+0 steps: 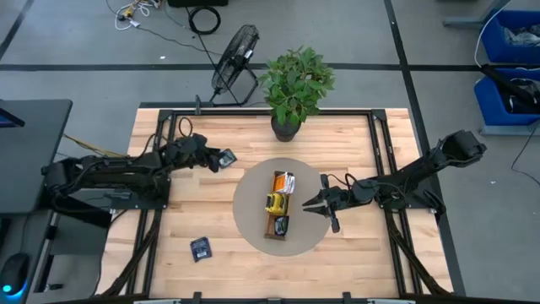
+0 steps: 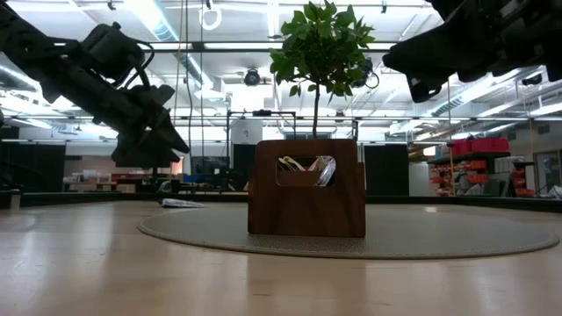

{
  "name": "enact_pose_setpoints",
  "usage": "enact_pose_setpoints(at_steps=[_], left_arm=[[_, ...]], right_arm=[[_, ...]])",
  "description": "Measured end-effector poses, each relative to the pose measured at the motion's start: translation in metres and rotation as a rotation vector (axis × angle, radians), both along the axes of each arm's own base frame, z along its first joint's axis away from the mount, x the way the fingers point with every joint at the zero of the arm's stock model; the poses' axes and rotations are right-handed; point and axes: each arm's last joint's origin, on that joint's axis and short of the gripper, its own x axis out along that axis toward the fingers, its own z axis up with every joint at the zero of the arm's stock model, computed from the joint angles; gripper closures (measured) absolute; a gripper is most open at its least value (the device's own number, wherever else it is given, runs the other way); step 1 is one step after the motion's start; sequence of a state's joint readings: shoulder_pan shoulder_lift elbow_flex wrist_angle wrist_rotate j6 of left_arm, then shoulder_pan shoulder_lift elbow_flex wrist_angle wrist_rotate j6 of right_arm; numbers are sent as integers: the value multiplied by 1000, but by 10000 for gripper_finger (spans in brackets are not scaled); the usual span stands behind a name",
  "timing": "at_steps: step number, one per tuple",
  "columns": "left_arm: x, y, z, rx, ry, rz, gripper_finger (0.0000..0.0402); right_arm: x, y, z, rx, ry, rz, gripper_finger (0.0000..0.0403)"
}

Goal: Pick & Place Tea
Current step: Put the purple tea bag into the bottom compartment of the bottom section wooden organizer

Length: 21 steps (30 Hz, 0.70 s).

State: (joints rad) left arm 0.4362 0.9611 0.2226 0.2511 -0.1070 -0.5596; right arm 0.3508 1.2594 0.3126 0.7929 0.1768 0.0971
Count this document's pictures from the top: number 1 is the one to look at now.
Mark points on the black desk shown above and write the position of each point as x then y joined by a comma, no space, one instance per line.
34,139

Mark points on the black edge clamp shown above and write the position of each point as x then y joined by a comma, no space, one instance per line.
196,297
347,297

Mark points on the black box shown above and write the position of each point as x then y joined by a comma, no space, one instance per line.
198,3

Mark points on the black floor fan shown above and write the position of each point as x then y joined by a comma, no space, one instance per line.
236,57

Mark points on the blue storage bin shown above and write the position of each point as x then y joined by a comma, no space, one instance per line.
491,42
489,105

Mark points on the black computer mouse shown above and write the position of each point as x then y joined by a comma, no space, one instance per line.
14,270

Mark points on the dark wooden tea box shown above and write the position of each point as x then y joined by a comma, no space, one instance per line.
274,237

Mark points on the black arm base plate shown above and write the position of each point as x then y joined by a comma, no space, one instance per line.
143,204
386,203

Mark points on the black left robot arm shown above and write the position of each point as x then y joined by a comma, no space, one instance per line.
118,171

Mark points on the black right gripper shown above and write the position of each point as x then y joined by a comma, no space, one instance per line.
341,197

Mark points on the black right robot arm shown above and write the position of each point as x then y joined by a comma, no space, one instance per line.
422,169

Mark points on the round grey table mat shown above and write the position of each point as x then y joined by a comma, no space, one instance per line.
308,236

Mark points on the black tripod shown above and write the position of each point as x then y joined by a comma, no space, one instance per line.
506,84

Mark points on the green plant in black pot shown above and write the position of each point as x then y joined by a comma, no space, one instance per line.
295,84

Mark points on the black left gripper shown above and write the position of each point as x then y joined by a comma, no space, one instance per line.
187,152

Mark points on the grey metal bracket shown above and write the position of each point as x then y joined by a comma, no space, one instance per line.
390,301
158,301

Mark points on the dark screen device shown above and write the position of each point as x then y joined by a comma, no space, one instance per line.
8,120

